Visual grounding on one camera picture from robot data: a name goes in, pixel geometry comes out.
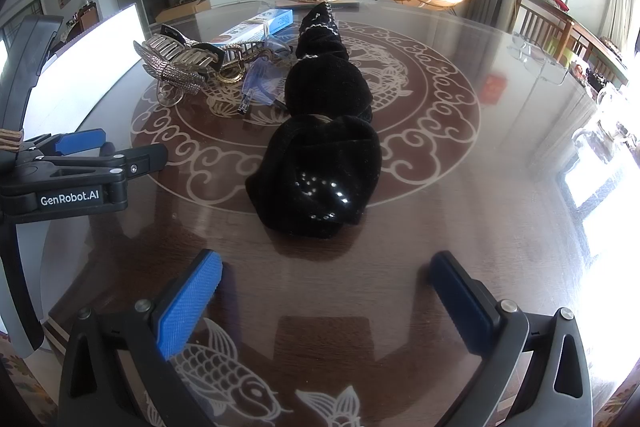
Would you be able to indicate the gold hair claw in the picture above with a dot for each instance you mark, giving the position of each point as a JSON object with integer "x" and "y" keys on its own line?
{"x": 237, "y": 62}

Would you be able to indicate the blue white medicine box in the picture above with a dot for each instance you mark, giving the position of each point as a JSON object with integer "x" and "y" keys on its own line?
{"x": 260, "y": 23}

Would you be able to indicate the brown cardboard box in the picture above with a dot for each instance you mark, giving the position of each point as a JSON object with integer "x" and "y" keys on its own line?
{"x": 182, "y": 11}

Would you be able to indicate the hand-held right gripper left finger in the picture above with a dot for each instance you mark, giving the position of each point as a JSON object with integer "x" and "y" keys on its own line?
{"x": 190, "y": 302}

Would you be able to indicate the silver rhinestone bow hair claw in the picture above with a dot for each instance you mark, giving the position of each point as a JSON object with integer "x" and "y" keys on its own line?
{"x": 175, "y": 67}

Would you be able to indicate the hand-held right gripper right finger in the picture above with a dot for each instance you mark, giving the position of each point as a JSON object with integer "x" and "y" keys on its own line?
{"x": 462, "y": 302}

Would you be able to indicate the clear plastic tray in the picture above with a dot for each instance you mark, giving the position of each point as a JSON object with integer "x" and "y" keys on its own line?
{"x": 540, "y": 59}

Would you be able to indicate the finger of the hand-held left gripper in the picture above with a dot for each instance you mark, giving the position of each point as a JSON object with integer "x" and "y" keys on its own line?
{"x": 145, "y": 159}
{"x": 80, "y": 142}

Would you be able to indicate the clear blue plastic clip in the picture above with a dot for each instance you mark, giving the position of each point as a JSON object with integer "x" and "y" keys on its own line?
{"x": 262, "y": 77}

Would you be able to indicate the dark wooden desktop with pattern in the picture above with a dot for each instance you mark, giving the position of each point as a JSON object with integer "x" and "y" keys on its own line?
{"x": 450, "y": 157}

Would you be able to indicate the plastic wrapped flat tray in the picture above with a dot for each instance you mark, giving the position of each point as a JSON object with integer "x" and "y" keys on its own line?
{"x": 350, "y": 3}

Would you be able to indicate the black velvet rhinestone hair bow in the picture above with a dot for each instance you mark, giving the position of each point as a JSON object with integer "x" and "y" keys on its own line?
{"x": 320, "y": 157}

